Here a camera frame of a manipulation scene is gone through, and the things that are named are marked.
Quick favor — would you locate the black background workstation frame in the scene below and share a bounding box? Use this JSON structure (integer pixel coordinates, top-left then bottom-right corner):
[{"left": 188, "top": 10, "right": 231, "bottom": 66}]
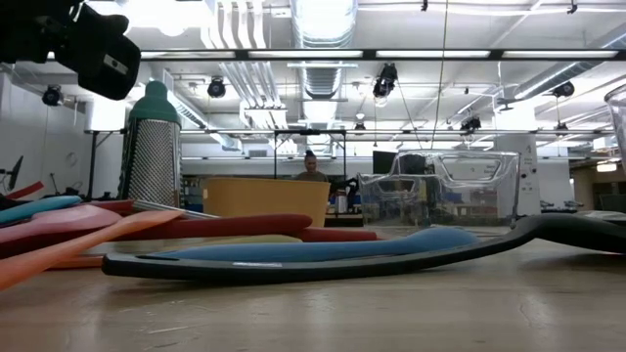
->
[{"left": 272, "top": 128, "right": 348, "bottom": 180}]

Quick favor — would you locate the pink silicone spatula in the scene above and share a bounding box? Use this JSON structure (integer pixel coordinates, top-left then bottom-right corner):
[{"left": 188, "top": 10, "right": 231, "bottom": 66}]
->
[{"left": 0, "top": 203, "right": 124, "bottom": 244}]

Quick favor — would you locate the blue silicone spoon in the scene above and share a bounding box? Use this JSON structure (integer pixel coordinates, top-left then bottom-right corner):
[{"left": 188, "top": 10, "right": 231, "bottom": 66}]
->
[{"left": 145, "top": 227, "right": 481, "bottom": 263}]

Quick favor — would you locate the red silicone spoon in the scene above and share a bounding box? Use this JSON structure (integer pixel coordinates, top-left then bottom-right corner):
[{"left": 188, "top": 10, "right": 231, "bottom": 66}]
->
[{"left": 0, "top": 212, "right": 314, "bottom": 259}]

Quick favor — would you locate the orange silicone spatula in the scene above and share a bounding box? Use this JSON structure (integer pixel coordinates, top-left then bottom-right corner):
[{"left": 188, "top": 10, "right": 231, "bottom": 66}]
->
[{"left": 0, "top": 209, "right": 186, "bottom": 292}]

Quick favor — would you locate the white pillar with signs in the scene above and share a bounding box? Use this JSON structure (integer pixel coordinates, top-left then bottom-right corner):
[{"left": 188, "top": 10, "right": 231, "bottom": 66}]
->
[{"left": 493, "top": 134, "right": 542, "bottom": 217}]

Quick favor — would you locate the teal silicone spatula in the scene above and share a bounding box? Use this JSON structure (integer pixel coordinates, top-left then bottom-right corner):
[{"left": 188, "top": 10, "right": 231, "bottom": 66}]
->
[{"left": 0, "top": 195, "right": 83, "bottom": 227}]

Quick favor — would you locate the steel box grater green handle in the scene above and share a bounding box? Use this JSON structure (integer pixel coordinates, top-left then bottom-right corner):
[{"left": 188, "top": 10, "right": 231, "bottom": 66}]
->
[{"left": 118, "top": 80, "right": 183, "bottom": 207}]

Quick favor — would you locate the red background bar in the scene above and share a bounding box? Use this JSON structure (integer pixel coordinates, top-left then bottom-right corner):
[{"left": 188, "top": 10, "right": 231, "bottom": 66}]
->
[{"left": 5, "top": 181, "right": 45, "bottom": 200}]

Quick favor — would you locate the black background monitor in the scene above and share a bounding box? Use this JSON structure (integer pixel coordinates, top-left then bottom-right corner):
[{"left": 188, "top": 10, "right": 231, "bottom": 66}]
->
[{"left": 372, "top": 150, "right": 398, "bottom": 175}]

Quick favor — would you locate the yellow plastic bin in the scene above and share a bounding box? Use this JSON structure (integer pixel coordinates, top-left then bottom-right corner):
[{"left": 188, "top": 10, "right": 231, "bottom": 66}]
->
[{"left": 202, "top": 176, "right": 333, "bottom": 229}]

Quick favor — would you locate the black aluminium rig frame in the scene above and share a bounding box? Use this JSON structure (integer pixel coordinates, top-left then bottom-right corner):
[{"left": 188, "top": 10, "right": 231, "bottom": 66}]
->
[{"left": 46, "top": 48, "right": 626, "bottom": 62}]

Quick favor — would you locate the silver ventilation duct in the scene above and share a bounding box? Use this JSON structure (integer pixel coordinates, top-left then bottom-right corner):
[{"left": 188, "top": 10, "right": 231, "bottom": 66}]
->
[{"left": 291, "top": 0, "right": 359, "bottom": 102}]

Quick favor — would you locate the black background fan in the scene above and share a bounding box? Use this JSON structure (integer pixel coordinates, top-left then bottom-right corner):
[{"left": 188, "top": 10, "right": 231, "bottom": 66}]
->
[{"left": 5, "top": 154, "right": 24, "bottom": 193}]

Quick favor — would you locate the black background stand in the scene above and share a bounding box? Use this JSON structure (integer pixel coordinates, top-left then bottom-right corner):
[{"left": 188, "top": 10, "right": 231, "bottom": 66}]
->
[{"left": 86, "top": 129, "right": 114, "bottom": 200}]

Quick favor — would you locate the thin hanging cable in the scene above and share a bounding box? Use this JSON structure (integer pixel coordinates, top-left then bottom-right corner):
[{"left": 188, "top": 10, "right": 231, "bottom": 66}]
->
[{"left": 428, "top": 0, "right": 450, "bottom": 151}]

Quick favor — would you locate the red whisk with steel shaft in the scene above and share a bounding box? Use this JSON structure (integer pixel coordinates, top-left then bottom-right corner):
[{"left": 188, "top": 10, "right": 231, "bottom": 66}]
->
[{"left": 90, "top": 198, "right": 380, "bottom": 243}]

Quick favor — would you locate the black plastic spoon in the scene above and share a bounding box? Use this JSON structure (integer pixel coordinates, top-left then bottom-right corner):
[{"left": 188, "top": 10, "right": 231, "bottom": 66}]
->
[{"left": 101, "top": 212, "right": 626, "bottom": 286}]

